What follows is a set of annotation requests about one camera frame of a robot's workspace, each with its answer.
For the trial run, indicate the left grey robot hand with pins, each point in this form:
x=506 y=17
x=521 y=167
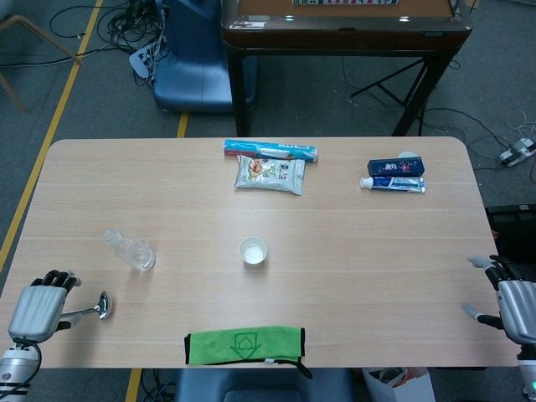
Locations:
x=37 y=312

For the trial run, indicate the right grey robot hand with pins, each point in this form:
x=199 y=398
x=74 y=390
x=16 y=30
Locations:
x=519 y=307

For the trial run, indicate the transparent plastic water bottle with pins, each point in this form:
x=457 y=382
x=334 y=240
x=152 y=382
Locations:
x=136 y=253

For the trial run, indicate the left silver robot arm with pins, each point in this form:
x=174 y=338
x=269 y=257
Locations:
x=17 y=370

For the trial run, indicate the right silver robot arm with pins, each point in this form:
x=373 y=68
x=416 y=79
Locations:
x=527 y=370

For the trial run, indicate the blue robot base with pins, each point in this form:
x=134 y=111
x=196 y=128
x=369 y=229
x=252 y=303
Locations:
x=192 y=71

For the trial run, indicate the small white paper cup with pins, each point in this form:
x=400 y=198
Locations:
x=253 y=252

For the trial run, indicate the metal spoon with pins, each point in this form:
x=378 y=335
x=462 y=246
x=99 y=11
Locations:
x=101 y=305

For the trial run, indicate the black equipment case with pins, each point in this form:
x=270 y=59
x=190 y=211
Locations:
x=515 y=234

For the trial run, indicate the white paper bag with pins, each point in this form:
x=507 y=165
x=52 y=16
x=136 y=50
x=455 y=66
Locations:
x=398 y=385

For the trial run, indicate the grey power strip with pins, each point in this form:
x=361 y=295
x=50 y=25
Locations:
x=515 y=151

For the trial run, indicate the blue white toothpaste tube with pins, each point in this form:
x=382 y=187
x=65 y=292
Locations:
x=398 y=183

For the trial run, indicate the dark blue toothpaste box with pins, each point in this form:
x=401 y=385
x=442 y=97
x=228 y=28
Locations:
x=395 y=167

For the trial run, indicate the small white round container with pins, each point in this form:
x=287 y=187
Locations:
x=405 y=155

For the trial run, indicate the green microfiber cloth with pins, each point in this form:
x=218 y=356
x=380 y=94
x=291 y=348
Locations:
x=243 y=345

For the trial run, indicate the black tripod stand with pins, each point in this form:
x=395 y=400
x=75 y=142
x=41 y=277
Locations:
x=389 y=90

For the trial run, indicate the white snack bag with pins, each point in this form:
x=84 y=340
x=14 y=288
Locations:
x=270 y=173

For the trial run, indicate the white power strip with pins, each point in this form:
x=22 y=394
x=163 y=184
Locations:
x=140 y=60

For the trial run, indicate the chair with wooden legs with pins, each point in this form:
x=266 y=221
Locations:
x=39 y=31

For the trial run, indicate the blue plastic wrap box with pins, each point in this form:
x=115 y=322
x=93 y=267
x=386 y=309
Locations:
x=268 y=150

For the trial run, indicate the brown mahjong table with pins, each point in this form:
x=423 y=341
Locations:
x=343 y=31

